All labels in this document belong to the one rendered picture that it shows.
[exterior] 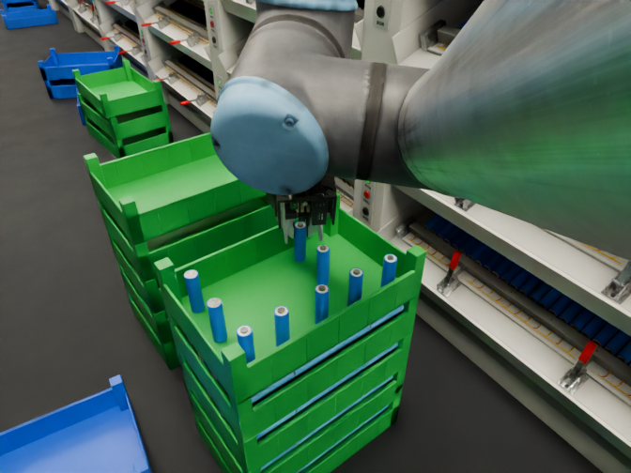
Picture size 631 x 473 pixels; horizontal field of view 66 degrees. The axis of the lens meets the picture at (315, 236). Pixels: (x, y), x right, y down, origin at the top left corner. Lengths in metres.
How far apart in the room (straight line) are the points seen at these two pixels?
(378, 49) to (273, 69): 0.57
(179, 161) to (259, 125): 0.70
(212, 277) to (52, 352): 0.54
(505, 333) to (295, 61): 0.69
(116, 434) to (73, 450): 0.07
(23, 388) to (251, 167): 0.86
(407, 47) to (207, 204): 0.43
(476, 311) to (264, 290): 0.43
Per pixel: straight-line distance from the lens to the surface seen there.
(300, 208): 0.61
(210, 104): 1.79
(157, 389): 1.04
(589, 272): 0.79
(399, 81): 0.36
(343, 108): 0.35
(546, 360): 0.92
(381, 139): 0.35
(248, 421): 0.63
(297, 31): 0.41
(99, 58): 2.60
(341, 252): 0.77
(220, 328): 0.63
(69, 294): 1.30
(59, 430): 1.04
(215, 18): 1.50
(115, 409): 1.03
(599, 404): 0.91
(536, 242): 0.82
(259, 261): 0.75
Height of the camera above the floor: 0.81
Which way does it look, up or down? 37 degrees down
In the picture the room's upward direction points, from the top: straight up
